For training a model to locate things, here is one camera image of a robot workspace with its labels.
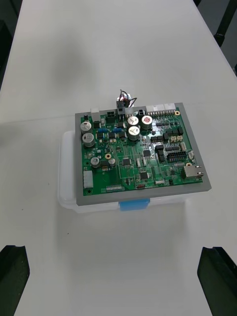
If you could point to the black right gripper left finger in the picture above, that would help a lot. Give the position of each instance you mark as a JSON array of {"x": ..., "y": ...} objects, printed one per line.
[{"x": 12, "y": 284}]

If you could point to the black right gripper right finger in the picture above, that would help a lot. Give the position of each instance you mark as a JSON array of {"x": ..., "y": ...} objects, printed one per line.
[{"x": 219, "y": 284}]

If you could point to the black slanted stand leg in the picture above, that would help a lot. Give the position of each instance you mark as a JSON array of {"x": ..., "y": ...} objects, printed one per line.
[{"x": 227, "y": 19}]

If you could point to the green circuit board grey frame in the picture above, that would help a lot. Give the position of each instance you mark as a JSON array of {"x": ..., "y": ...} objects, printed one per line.
[{"x": 138, "y": 153}]

